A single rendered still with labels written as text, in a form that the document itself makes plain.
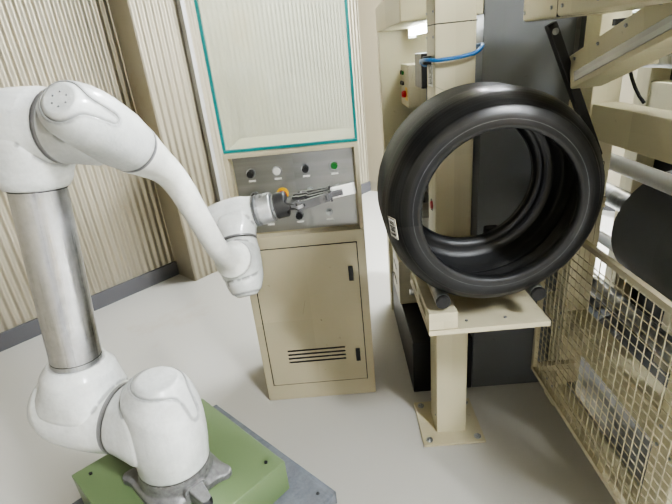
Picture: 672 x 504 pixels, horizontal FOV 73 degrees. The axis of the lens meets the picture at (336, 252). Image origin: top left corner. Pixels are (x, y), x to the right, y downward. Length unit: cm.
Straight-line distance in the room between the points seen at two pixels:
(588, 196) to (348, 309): 119
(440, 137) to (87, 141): 77
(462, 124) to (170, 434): 95
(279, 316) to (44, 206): 138
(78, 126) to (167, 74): 282
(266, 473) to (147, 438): 29
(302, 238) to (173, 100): 195
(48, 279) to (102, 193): 274
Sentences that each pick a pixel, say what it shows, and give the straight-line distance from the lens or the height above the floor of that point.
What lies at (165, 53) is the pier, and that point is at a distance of 366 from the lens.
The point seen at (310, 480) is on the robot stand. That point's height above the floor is 65.
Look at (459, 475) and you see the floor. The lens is 211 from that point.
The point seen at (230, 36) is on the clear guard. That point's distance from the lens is 191.
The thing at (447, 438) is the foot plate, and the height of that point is 1.
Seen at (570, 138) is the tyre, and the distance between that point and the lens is 130.
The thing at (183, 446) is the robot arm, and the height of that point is 90.
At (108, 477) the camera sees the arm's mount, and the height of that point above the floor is 77.
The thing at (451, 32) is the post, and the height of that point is 163.
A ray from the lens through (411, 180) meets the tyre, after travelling 120.
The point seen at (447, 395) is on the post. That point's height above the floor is 22.
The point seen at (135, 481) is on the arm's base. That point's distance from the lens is 121.
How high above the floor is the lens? 161
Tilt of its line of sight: 24 degrees down
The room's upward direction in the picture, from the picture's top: 6 degrees counter-clockwise
